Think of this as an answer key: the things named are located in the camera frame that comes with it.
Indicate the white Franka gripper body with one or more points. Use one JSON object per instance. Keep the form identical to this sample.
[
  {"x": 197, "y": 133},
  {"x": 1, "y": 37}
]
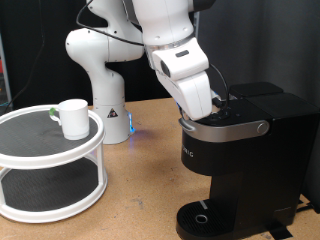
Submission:
[{"x": 193, "y": 96}]

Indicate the black Keurig coffee machine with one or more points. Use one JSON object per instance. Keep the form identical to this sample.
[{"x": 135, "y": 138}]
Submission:
[{"x": 266, "y": 166}]

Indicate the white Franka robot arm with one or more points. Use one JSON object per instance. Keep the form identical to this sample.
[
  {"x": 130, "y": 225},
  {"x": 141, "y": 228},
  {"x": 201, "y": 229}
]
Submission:
[{"x": 106, "y": 100}]

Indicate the black Keurig drip tray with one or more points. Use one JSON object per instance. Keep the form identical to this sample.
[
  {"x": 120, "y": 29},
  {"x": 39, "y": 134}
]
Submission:
[{"x": 190, "y": 213}]

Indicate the grey backdrop curtain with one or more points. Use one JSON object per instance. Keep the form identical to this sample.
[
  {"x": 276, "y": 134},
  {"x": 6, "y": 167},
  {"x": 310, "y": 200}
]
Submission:
[{"x": 266, "y": 33}]

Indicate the black backdrop curtain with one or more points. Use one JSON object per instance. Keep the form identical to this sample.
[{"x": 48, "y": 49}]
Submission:
[{"x": 50, "y": 66}]

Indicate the white two-tier turntable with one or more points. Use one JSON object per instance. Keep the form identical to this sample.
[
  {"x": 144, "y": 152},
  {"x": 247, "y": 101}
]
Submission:
[{"x": 33, "y": 133}]

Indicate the grey shelf edge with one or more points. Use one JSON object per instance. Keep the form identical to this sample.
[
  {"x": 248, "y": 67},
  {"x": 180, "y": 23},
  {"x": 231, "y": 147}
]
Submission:
[{"x": 4, "y": 83}]

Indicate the blue-mounted wrist camera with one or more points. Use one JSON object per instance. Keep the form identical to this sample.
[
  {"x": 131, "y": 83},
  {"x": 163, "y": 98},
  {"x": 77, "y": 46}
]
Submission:
[{"x": 216, "y": 100}]

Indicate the metal curtain frame post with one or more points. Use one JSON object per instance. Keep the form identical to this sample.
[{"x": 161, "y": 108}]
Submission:
[{"x": 196, "y": 23}]

